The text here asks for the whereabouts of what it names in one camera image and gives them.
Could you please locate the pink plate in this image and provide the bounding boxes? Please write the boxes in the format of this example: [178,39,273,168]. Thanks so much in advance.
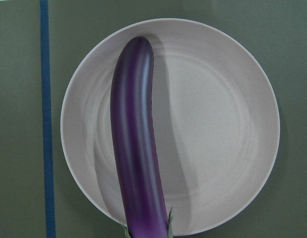
[61,18,280,236]

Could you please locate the purple eggplant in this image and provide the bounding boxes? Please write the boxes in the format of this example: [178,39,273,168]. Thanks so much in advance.
[110,37,171,238]

